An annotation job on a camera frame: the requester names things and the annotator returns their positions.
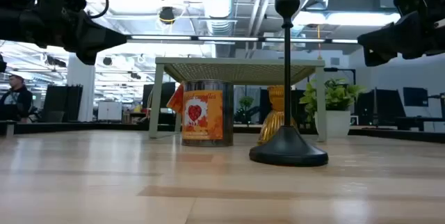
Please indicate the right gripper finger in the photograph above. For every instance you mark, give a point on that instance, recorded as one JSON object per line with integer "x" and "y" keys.
{"x": 380, "y": 34}
{"x": 382, "y": 45}

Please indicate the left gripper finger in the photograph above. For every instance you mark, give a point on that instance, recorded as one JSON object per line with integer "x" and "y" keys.
{"x": 113, "y": 38}
{"x": 109, "y": 46}

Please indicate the orange label candle tin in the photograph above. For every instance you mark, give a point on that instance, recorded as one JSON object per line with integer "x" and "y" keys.
{"x": 205, "y": 116}

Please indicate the amber ribbed glass candle holder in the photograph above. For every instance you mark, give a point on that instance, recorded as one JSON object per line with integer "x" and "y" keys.
{"x": 273, "y": 119}

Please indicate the black metal candlestick holder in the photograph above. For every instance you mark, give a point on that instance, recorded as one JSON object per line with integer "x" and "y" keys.
{"x": 288, "y": 147}

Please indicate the white building column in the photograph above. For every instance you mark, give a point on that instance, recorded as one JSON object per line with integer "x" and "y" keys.
{"x": 80, "y": 92}

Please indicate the black ceiling dome device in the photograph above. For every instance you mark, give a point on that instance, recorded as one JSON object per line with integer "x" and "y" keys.
{"x": 167, "y": 14}

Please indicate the white office cabinet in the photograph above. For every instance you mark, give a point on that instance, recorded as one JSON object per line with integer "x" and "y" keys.
{"x": 109, "y": 111}

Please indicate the black office partition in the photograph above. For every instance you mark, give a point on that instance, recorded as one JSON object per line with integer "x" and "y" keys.
{"x": 62, "y": 102}

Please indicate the orange paper tag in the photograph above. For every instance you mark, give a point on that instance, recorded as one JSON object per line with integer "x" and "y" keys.
{"x": 176, "y": 100}

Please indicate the person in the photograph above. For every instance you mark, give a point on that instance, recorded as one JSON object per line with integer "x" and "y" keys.
{"x": 17, "y": 102}

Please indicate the green plant in white pot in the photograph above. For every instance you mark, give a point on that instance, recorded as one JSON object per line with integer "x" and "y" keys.
{"x": 335, "y": 123}

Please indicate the long linear ceiling light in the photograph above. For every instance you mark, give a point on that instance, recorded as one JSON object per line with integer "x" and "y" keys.
{"x": 226, "y": 38}

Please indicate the green perforated metal shelf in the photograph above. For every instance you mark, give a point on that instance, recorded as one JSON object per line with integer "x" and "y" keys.
{"x": 243, "y": 62}

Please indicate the small green office plant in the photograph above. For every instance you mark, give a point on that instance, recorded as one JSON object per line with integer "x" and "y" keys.
{"x": 246, "y": 104}

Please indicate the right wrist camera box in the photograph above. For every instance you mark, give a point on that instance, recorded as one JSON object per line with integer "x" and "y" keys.
{"x": 410, "y": 1}

